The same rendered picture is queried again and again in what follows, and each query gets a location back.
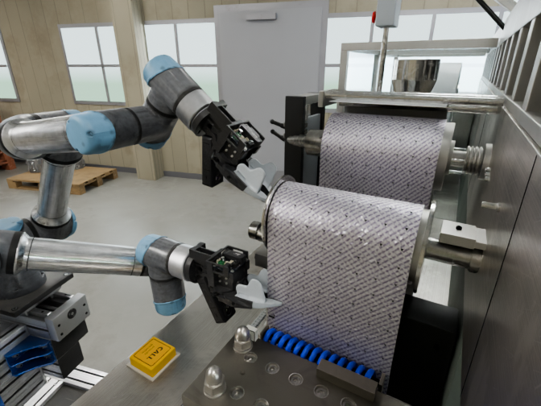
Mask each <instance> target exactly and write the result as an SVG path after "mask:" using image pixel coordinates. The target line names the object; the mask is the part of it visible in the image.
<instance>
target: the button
mask: <svg viewBox="0 0 541 406"><path fill-rule="evenodd" d="M175 356H176V348H175V347H173V346H171V345H169V344H167V343H166V342H163V341H161V340H159V339H158V338H156V337H153V338H151V339H150V340H149V341H148V342H147V343H145V344H144V345H143V346H142V347H140V348H139V349H138V350H137V351H136V352H134V353H133V354H132V355H131V356H130V364H131V365H132V366H134V367H136V368H138V369H139V370H140V371H143V372H144V373H146V374H147V375H149V376H150V377H152V378H153V377H154V376H155V375H156V374H157V373H158V372H159V371H160V370H161V369H163V368H164V367H165V366H166V365H167V364H168V363H169V362H170V361H171V360H172V359H173V358H174V357H175Z"/></svg>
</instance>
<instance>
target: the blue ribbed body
mask: <svg viewBox="0 0 541 406"><path fill-rule="evenodd" d="M268 340H270V344H272V345H274V346H276V344H278V345H277V347H279V348H281V349H283V348H284V347H285V350H286V351H288V352H291V350H293V352H292V353H293V354H296V355H299V354H301V355H300V357H301V358H305V359H306V357H309V359H308V361H311V362H314V361H315V360H316V361H317V363H316V364H318V365H319V363H320V360H321V359H322V358H323V359H325V360H327V361H329V362H331V363H335V364H336V365H338V366H341V367H344V368H346V369H348V370H350V371H353V372H355V373H358V374H359V375H363V376H365V377H366V378H369V379H372V380H374V381H376V382H378V383H379V381H380V379H378V378H376V372H375V370H374V369H372V368H371V369H369V370H368V371H367V370H366V368H365V366H364V365H360V366H359V367H357V363H356V362H354V361H351V362H350V363H349V361H348V359H347V358H345V357H344V358H341V359H340V357H339V355H338V354H333V355H331V352H330V351H328V350H325V351H323V350H322V348H321V347H319V346H318V347H316V348H315V347H314V345H313V344H311V343H310V344H307V343H306V342H305V341H304V340H302V341H300V340H299V339H298V338H297V337H293V338H292V337H291V335H290V334H288V333H287V334H284V332H282V331H277V329H275V328H271V329H269V330H267V332H266V333H265V335H264V337H263V341H265V342H268Z"/></svg>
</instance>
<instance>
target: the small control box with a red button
mask: <svg viewBox="0 0 541 406"><path fill-rule="evenodd" d="M401 1H402V0H378V4H377V12H376V11H374V12H373V14H372V23H375V26H376V27H379V28H381V29H382V28H384V27H390V28H397V27H398V25H399V14H400V8H401Z"/></svg>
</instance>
